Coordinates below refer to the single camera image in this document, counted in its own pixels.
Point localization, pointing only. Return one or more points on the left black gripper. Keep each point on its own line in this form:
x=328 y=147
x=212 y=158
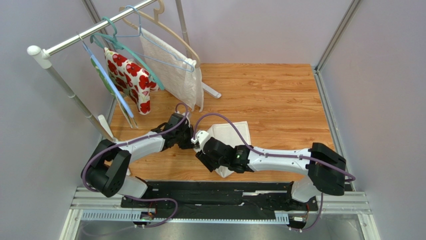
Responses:
x=189 y=128

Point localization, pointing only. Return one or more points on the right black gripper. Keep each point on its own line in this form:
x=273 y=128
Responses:
x=206 y=154

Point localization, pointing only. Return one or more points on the white cloth napkin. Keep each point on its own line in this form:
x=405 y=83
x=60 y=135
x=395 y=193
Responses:
x=229 y=135

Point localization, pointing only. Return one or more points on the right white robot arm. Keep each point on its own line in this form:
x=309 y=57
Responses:
x=323 y=169

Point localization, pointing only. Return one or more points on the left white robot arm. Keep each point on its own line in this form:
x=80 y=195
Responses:
x=106 y=170

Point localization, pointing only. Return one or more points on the green patterned cloth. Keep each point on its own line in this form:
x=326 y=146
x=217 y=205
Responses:
x=131 y=122

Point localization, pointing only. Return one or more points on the white hanging towel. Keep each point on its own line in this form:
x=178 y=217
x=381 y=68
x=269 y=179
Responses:
x=185 y=86

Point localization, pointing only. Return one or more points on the red floral cloth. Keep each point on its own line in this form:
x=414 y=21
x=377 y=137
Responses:
x=131 y=79

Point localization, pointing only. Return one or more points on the blue plastic hanger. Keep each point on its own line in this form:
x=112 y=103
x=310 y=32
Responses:
x=110 y=86

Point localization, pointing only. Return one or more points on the teal plastic hanger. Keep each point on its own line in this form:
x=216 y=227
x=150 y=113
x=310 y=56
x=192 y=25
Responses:
x=120 y=46

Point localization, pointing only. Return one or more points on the beige wooden hanger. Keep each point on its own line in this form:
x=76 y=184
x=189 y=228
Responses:
x=157 y=52

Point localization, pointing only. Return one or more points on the light blue wire hanger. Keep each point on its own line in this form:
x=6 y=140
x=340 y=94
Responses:
x=155 y=20

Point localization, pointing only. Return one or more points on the white slotted cable duct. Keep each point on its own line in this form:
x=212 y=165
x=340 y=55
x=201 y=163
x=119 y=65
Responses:
x=137 y=216

